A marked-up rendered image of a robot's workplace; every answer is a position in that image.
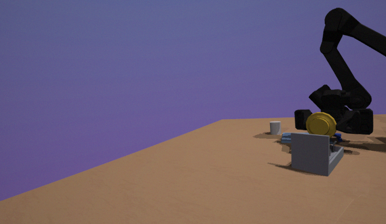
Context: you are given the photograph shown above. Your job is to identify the yellow round plate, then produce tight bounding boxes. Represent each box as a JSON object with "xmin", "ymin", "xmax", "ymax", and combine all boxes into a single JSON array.
[{"xmin": 306, "ymin": 112, "xmax": 337, "ymax": 138}]

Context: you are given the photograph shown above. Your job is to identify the grey cylinder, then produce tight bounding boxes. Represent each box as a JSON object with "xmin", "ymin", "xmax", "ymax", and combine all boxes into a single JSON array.
[{"xmin": 270, "ymin": 121, "xmax": 281, "ymax": 134}]

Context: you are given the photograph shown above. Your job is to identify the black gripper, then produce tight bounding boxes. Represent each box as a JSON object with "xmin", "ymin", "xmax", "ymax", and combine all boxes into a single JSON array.
[{"xmin": 295, "ymin": 109, "xmax": 374, "ymax": 135}]

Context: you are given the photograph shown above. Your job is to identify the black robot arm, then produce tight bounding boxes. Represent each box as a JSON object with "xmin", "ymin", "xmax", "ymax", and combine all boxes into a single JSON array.
[{"xmin": 309, "ymin": 8, "xmax": 386, "ymax": 113}]

